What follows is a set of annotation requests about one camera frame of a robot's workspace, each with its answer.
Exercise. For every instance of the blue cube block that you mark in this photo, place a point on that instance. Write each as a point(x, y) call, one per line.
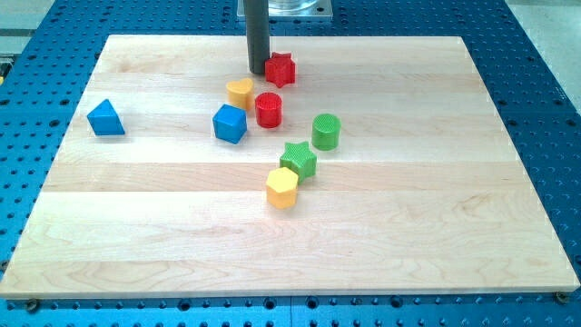
point(230, 124)

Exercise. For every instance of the blue triangle block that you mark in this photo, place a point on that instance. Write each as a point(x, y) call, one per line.
point(104, 120)

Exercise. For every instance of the green star block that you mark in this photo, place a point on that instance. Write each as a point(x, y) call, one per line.
point(299, 158)

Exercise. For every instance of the yellow hexagon block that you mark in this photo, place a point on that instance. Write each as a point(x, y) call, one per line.
point(282, 188)

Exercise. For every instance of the green cylinder block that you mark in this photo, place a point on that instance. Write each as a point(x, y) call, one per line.
point(325, 132)

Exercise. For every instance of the red cylinder block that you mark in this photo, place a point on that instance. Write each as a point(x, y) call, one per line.
point(268, 110)

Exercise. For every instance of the light wooden board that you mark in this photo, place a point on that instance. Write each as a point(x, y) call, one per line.
point(424, 194)

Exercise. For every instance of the yellow heart block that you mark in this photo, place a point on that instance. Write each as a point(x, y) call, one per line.
point(240, 93)

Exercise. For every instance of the red star block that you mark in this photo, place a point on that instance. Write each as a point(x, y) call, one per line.
point(280, 69)

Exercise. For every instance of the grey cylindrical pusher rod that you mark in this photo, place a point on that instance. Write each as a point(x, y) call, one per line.
point(257, 34)

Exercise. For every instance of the clear acrylic robot base mount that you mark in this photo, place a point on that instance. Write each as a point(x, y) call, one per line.
point(300, 10)

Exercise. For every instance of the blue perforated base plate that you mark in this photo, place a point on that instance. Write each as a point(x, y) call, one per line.
point(45, 85)

